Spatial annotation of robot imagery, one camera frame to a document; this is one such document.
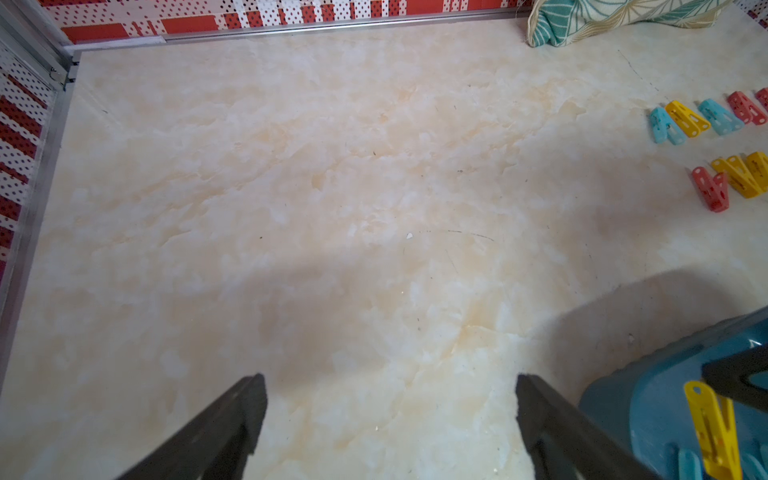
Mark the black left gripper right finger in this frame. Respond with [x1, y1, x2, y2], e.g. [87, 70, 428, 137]
[515, 374, 658, 479]

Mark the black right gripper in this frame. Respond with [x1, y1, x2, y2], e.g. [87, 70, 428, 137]
[701, 345, 767, 412]

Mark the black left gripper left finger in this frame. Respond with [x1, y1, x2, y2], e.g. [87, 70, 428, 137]
[120, 373, 268, 479]

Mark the teal plastic storage box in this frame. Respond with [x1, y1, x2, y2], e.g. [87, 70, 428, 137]
[578, 308, 767, 479]

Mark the red clothespin second row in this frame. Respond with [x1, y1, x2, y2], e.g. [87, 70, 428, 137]
[691, 167, 730, 213]

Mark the yellow clothespin second row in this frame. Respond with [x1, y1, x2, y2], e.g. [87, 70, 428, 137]
[745, 152, 768, 192]
[711, 156, 764, 199]

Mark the teal clothespin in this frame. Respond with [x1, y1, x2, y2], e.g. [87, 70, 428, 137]
[649, 107, 687, 145]
[677, 449, 703, 480]
[698, 99, 744, 136]

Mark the yellow clothespin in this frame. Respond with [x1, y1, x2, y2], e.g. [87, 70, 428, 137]
[684, 381, 743, 480]
[665, 101, 711, 138]

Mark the red clothespin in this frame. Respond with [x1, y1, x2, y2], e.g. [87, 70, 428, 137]
[727, 91, 767, 126]
[755, 88, 768, 111]

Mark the yellow clothespin in box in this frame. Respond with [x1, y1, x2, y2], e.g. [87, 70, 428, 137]
[684, 381, 743, 480]

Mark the teal clothespin in box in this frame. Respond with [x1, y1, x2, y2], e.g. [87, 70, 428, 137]
[677, 449, 703, 480]

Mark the geometric patterned pillow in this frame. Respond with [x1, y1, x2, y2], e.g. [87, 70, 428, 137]
[526, 0, 731, 48]

